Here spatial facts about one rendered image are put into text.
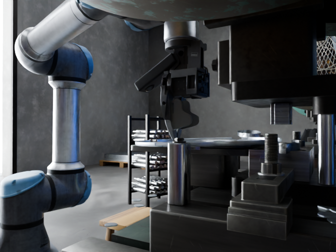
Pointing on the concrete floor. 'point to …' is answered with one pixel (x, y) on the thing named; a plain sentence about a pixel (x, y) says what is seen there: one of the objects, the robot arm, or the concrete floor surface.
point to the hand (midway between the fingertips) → (173, 136)
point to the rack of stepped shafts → (147, 161)
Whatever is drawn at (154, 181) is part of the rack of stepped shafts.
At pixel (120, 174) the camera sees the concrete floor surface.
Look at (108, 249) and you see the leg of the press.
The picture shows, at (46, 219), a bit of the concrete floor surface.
